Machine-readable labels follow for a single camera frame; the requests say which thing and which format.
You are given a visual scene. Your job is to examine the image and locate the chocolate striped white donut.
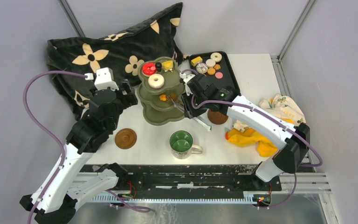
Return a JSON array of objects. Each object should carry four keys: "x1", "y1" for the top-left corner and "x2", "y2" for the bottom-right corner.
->
[{"x1": 195, "y1": 63, "x2": 209, "y2": 74}]

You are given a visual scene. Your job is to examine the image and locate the metal serving tongs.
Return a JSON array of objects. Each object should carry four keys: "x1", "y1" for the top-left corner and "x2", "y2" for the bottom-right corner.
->
[{"x1": 170, "y1": 93, "x2": 212, "y2": 131}]

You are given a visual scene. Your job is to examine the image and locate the white glazed donut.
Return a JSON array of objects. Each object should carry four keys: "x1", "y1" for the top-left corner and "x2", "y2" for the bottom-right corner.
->
[{"x1": 210, "y1": 52, "x2": 222, "y2": 63}]

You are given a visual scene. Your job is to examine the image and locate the orange fish biscuit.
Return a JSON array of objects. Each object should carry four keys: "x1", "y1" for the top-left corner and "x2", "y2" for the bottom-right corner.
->
[{"x1": 159, "y1": 93, "x2": 177, "y2": 102}]

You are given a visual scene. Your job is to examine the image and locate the green three-tier serving stand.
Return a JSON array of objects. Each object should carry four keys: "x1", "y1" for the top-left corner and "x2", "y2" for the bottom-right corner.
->
[{"x1": 138, "y1": 56, "x2": 185, "y2": 126}]

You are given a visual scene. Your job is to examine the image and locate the white ring donut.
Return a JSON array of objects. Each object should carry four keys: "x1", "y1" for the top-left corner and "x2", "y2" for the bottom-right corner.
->
[{"x1": 148, "y1": 73, "x2": 165, "y2": 89}]

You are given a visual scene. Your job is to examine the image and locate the red flower donut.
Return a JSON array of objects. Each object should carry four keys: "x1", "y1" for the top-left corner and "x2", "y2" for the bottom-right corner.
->
[{"x1": 142, "y1": 63, "x2": 157, "y2": 77}]

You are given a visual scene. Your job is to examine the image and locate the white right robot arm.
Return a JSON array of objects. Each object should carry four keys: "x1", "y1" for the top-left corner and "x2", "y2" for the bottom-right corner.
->
[{"x1": 179, "y1": 72, "x2": 310, "y2": 190}]

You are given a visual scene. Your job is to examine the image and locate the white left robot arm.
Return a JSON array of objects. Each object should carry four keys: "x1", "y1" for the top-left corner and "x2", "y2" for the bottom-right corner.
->
[{"x1": 20, "y1": 79, "x2": 138, "y2": 224}]

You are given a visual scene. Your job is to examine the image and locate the pink macaron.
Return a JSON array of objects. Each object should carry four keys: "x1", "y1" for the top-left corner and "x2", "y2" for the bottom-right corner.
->
[{"x1": 215, "y1": 72, "x2": 224, "y2": 79}]

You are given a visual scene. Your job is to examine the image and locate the yellow layered cake slice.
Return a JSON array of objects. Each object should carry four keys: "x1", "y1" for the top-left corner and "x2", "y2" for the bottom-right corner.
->
[{"x1": 190, "y1": 56, "x2": 203, "y2": 67}]

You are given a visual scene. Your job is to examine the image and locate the white round pastry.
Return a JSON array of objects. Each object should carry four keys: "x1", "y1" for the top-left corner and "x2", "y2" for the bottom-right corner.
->
[{"x1": 205, "y1": 59, "x2": 216, "y2": 68}]

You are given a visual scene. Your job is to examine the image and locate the orange flower biscuit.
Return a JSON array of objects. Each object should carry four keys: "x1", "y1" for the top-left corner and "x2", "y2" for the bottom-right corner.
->
[{"x1": 213, "y1": 64, "x2": 221, "y2": 70}]

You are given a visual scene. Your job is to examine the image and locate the black dessert tray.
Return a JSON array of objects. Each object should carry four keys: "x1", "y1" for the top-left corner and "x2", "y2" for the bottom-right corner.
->
[{"x1": 188, "y1": 51, "x2": 241, "y2": 93}]

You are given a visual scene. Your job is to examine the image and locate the brown wooden coaster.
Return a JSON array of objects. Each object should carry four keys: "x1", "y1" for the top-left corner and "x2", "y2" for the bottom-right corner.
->
[
  {"x1": 114, "y1": 128, "x2": 137, "y2": 149},
  {"x1": 207, "y1": 110, "x2": 228, "y2": 125}
]

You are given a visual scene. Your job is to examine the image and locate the black floral pillow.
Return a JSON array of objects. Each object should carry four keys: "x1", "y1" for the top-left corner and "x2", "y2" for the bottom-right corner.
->
[{"x1": 47, "y1": 2, "x2": 185, "y2": 120}]

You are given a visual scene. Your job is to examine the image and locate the green enamel mug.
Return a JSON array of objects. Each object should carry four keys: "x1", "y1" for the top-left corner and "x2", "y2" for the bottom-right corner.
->
[{"x1": 169, "y1": 131, "x2": 204, "y2": 159}]

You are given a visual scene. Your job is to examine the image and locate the yellow cloth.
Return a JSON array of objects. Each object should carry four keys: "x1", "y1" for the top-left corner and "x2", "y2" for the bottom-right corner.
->
[{"x1": 225, "y1": 121, "x2": 278, "y2": 157}]

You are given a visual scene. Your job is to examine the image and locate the white patterned cloth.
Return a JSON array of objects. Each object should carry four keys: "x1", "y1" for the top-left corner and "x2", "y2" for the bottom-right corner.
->
[{"x1": 232, "y1": 93, "x2": 306, "y2": 133}]

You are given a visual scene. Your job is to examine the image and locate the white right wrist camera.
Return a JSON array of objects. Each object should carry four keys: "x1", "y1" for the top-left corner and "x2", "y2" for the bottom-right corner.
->
[{"x1": 179, "y1": 73, "x2": 195, "y2": 87}]

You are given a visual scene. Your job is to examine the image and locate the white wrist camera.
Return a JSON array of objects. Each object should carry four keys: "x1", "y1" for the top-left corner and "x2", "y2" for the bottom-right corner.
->
[
  {"x1": 94, "y1": 67, "x2": 119, "y2": 91},
  {"x1": 179, "y1": 73, "x2": 195, "y2": 87}
]

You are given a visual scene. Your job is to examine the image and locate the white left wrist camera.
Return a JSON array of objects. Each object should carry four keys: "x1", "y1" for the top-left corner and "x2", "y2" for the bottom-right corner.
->
[{"x1": 94, "y1": 67, "x2": 119, "y2": 91}]

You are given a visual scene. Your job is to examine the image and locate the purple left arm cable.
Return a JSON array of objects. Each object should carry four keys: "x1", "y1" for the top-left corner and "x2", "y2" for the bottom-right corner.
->
[{"x1": 23, "y1": 70, "x2": 152, "y2": 224}]

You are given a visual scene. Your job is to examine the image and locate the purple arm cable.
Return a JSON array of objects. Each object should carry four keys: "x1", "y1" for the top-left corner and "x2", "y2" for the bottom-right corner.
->
[
  {"x1": 23, "y1": 70, "x2": 152, "y2": 224},
  {"x1": 180, "y1": 68, "x2": 324, "y2": 210}
]

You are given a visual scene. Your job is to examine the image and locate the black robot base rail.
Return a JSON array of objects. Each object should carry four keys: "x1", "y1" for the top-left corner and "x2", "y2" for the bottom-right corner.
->
[{"x1": 112, "y1": 165, "x2": 282, "y2": 199}]

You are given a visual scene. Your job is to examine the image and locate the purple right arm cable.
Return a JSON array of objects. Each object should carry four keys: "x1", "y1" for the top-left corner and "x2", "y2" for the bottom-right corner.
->
[{"x1": 180, "y1": 68, "x2": 324, "y2": 210}]

